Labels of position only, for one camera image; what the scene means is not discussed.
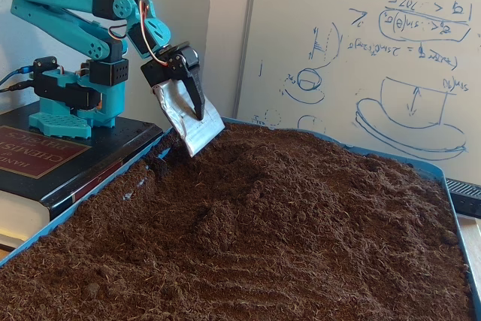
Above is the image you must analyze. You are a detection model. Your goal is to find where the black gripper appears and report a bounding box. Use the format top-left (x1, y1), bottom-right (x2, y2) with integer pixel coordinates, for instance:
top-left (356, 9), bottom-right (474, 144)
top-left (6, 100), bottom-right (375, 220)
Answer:
top-left (141, 41), bottom-right (226, 159)

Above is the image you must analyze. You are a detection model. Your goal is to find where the brown soil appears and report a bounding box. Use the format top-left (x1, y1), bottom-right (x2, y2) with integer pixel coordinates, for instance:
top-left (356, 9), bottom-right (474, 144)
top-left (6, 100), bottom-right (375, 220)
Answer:
top-left (0, 120), bottom-right (474, 321)

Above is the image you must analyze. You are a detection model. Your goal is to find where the black chemistry physics handbook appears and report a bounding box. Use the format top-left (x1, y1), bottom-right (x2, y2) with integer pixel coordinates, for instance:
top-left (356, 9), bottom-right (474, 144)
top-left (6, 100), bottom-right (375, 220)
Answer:
top-left (0, 101), bottom-right (165, 253)

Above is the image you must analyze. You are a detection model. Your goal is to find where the whiteboard with blue drawings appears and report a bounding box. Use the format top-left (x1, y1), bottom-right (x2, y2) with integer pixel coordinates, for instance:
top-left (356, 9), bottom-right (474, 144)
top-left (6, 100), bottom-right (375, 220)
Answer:
top-left (232, 0), bottom-right (481, 185)

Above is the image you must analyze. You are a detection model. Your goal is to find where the blue plastic tray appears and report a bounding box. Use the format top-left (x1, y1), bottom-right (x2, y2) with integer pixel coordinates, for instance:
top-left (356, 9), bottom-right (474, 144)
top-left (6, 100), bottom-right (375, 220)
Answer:
top-left (0, 116), bottom-right (481, 321)

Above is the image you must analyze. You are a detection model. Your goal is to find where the black perforated box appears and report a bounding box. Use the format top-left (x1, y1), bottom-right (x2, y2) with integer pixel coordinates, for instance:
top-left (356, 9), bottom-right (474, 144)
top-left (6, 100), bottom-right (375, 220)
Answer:
top-left (445, 179), bottom-right (481, 220)

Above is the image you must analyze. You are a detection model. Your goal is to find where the blue cable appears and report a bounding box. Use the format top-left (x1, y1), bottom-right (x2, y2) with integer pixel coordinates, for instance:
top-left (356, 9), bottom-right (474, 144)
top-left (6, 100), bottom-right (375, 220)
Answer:
top-left (0, 67), bottom-right (35, 87)

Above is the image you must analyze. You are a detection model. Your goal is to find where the black cable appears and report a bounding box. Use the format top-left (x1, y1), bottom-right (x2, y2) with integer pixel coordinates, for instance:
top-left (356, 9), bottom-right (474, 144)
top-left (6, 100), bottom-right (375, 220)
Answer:
top-left (0, 80), bottom-right (37, 93)

